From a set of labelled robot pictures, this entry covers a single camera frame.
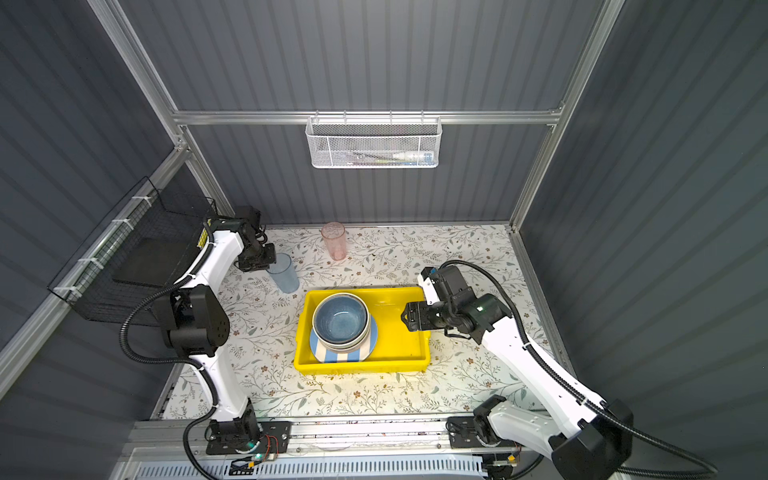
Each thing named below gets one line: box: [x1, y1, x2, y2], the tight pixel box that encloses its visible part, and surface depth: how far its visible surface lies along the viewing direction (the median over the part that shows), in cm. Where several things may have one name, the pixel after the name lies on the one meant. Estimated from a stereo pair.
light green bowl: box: [312, 318, 372, 353], surface depth 83 cm
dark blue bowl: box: [312, 292, 371, 349], surface depth 84 cm
